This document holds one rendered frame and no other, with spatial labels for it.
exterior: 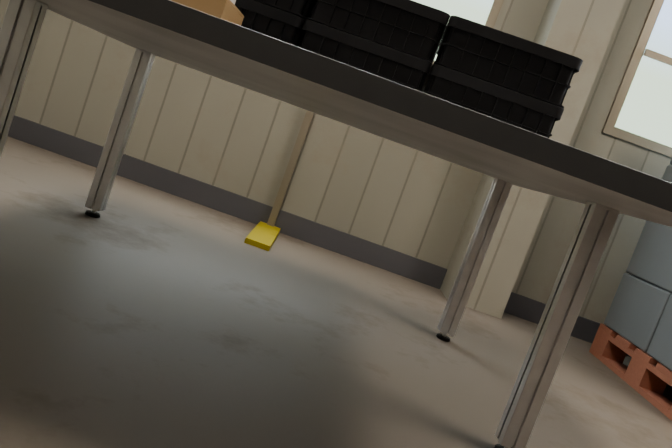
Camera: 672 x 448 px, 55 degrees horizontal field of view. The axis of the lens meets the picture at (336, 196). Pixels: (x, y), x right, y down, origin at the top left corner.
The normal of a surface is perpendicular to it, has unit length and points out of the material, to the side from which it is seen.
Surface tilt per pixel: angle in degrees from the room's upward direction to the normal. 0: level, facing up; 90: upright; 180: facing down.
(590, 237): 90
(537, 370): 90
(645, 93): 90
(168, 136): 90
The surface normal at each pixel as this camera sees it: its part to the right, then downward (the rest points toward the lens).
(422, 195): 0.00, 0.09
